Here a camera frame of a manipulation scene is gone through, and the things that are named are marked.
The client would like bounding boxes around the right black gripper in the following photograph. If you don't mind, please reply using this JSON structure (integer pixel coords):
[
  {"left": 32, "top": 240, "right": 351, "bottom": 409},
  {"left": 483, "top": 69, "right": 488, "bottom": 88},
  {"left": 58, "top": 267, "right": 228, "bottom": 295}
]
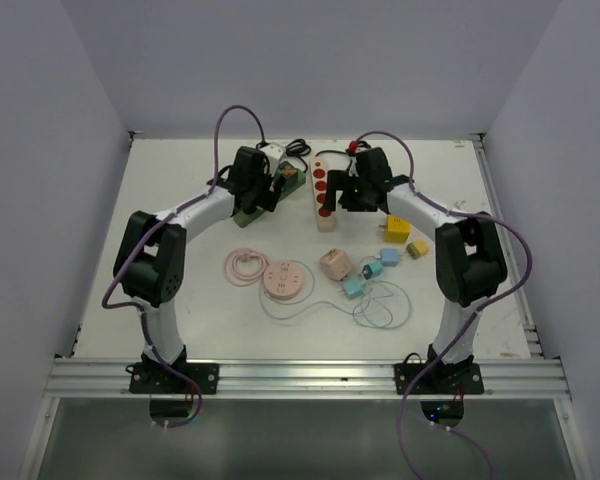
[{"left": 322, "top": 170, "right": 377, "bottom": 213}]

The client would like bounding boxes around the dark green cube adapter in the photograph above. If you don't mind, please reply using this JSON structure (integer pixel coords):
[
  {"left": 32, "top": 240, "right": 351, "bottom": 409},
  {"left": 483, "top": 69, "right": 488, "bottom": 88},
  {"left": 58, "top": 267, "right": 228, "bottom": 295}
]
[{"left": 278, "top": 161, "right": 299, "bottom": 187}]

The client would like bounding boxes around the green power strip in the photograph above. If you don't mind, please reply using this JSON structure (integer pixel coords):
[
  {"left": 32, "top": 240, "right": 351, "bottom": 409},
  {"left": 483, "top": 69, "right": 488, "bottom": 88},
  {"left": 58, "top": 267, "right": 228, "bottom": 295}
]
[{"left": 233, "top": 166, "right": 306, "bottom": 228}]

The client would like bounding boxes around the yellow cube adapter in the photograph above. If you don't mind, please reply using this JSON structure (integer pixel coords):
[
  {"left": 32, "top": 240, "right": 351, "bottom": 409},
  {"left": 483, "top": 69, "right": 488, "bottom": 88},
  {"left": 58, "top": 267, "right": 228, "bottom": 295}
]
[{"left": 379, "top": 215, "right": 411, "bottom": 244}]

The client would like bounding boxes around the beige wooden power strip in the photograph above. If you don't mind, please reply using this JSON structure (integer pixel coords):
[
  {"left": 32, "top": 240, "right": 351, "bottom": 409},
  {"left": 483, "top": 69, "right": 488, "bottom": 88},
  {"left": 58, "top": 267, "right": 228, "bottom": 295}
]
[{"left": 309, "top": 157, "right": 336, "bottom": 233}]

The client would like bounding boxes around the light blue charger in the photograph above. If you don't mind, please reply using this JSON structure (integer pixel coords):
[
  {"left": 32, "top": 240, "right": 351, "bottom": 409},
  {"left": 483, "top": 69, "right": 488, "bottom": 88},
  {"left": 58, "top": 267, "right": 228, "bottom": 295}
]
[{"left": 379, "top": 248, "right": 403, "bottom": 268}]

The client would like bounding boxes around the olive yellow charger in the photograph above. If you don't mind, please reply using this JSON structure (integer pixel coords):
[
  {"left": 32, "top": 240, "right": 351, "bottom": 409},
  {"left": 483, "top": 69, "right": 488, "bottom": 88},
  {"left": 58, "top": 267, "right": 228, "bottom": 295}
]
[{"left": 406, "top": 239, "right": 430, "bottom": 259}]

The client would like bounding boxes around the light pink cube adapter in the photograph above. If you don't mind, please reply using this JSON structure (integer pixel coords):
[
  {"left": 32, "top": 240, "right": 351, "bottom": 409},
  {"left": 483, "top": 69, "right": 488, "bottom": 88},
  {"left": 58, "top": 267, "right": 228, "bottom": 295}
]
[{"left": 319, "top": 249, "right": 353, "bottom": 281}]

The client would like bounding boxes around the light teal charger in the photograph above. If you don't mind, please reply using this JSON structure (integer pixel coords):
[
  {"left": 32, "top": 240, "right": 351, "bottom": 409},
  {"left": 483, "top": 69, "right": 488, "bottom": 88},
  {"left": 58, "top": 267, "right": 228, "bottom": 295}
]
[{"left": 340, "top": 277, "right": 366, "bottom": 300}]

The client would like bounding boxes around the pink round socket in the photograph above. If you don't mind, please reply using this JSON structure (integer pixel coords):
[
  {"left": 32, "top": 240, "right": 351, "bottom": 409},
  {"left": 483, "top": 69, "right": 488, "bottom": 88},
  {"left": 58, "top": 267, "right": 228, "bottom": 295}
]
[{"left": 262, "top": 260, "right": 305, "bottom": 300}]

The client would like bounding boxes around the teal dual usb charger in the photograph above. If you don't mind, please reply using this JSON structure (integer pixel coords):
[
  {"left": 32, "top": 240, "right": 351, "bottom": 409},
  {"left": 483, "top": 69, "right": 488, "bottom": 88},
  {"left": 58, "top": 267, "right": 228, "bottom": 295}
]
[{"left": 361, "top": 260, "right": 384, "bottom": 280}]

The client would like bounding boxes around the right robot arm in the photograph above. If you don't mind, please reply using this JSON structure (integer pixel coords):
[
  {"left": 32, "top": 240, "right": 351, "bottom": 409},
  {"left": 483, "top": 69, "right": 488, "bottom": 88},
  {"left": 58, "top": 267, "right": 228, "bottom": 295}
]
[{"left": 323, "top": 147, "right": 508, "bottom": 393}]

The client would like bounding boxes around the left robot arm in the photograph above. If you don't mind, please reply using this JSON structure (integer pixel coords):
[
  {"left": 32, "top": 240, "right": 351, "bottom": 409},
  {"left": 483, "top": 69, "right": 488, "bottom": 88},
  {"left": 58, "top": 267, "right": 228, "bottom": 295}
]
[{"left": 102, "top": 144, "right": 287, "bottom": 393}]

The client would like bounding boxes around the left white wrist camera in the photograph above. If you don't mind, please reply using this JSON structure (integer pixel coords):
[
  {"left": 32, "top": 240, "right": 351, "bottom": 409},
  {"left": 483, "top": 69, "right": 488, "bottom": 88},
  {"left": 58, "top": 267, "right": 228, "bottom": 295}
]
[{"left": 258, "top": 143, "right": 286, "bottom": 165}]

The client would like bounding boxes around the black cord of green strip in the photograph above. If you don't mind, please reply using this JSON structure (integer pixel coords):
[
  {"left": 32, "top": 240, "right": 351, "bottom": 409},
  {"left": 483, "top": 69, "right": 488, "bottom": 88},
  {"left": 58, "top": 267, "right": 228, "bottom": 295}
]
[{"left": 282, "top": 138, "right": 312, "bottom": 169}]

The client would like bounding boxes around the pink socket cord with plug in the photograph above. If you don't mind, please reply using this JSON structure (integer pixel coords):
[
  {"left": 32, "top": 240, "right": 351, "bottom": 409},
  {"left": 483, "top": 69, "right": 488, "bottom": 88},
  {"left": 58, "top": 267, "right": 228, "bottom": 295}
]
[{"left": 223, "top": 248, "right": 270, "bottom": 287}]

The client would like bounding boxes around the light blue thin cable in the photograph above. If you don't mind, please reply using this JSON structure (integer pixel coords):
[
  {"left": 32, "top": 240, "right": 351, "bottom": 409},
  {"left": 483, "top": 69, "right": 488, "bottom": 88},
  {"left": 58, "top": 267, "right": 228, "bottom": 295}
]
[{"left": 258, "top": 254, "right": 381, "bottom": 321}]

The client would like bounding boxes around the teal thin cable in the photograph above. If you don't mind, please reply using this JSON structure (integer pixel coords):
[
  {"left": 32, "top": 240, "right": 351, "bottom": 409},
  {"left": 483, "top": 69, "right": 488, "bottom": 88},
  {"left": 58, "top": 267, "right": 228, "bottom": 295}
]
[{"left": 352, "top": 279, "right": 412, "bottom": 331}]

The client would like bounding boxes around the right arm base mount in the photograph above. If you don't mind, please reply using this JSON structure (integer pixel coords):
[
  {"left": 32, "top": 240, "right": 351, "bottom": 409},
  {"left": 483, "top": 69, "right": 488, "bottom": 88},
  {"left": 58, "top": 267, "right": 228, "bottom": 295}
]
[{"left": 393, "top": 347, "right": 485, "bottom": 395}]

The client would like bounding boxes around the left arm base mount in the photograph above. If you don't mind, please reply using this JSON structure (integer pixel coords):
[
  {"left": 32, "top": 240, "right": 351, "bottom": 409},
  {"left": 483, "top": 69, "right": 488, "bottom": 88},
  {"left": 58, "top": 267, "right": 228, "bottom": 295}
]
[{"left": 125, "top": 356, "right": 220, "bottom": 395}]

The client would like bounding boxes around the aluminium rail frame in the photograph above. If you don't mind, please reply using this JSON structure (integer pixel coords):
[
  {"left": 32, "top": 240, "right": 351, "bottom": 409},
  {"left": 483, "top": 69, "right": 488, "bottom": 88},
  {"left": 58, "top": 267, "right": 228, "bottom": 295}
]
[{"left": 44, "top": 358, "right": 570, "bottom": 400}]

